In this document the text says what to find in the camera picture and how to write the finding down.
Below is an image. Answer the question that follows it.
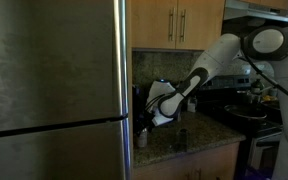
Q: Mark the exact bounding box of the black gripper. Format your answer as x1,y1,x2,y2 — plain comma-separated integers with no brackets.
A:
135,111,154,135

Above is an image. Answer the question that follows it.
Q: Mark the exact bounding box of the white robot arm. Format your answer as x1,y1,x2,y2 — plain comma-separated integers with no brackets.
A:
146,26,288,180

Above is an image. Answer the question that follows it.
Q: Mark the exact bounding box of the black coffee maker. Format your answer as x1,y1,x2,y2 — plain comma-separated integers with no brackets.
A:
132,85,143,134

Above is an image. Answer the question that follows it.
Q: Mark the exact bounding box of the small white salt box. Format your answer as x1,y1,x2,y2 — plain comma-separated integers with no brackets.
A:
187,97,197,112

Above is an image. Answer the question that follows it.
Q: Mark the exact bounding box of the black kitchen stove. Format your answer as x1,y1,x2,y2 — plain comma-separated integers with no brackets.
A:
194,75,282,180

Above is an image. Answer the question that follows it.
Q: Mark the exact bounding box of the stainless steel refrigerator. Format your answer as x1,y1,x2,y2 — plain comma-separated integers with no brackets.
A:
0,0,131,180

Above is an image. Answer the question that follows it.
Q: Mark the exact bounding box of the wooden lower cabinet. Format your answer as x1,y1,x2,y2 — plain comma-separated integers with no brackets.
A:
132,142,239,180

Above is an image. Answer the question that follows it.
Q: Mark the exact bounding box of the wooden cabinet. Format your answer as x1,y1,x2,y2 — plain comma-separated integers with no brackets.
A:
131,0,225,50
132,142,239,180

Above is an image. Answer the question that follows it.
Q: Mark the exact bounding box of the wooden upper cabinet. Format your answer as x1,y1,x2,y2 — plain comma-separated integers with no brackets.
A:
131,0,225,50

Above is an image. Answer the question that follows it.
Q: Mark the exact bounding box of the black frying pan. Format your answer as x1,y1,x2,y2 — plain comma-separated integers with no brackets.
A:
224,105,267,119

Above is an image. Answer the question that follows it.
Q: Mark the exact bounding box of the range hood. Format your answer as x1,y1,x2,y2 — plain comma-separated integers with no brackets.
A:
224,0,288,23

